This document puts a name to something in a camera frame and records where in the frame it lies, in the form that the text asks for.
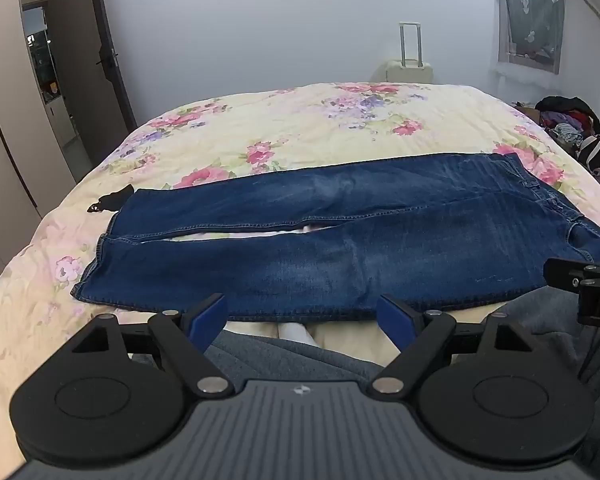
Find cardboard box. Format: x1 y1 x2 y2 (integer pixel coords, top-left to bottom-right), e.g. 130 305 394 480
511 102 542 122

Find brown door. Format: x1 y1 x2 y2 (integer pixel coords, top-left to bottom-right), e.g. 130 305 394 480
46 0 139 181

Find blue denim pants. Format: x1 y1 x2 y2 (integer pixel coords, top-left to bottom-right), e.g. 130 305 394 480
70 152 600 323

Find small black cloth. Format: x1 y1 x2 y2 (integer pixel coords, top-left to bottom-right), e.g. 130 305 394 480
87 185 136 214

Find person's white sock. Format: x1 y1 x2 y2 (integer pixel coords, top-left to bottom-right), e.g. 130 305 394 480
277 322 322 347

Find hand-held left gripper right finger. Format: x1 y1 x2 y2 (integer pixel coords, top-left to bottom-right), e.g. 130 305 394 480
371 294 534 396

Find cream suitcase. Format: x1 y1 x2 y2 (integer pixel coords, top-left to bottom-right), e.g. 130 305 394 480
371 21 436 85

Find striped bag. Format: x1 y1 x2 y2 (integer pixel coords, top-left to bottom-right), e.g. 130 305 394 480
576 130 600 177

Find beige wardrobe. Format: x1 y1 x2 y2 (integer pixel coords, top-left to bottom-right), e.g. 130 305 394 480
0 0 77 306

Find grey patterned curtain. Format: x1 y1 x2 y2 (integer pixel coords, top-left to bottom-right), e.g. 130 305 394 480
491 0 567 76

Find floral bedspread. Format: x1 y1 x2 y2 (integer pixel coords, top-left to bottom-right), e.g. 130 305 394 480
0 81 600 466

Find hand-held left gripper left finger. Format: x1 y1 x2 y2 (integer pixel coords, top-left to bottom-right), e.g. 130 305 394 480
70 293 235 397

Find pile of clothes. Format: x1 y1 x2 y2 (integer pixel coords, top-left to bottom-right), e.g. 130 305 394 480
535 95 600 153

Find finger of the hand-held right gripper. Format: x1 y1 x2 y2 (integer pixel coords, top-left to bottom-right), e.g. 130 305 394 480
543 257 592 292

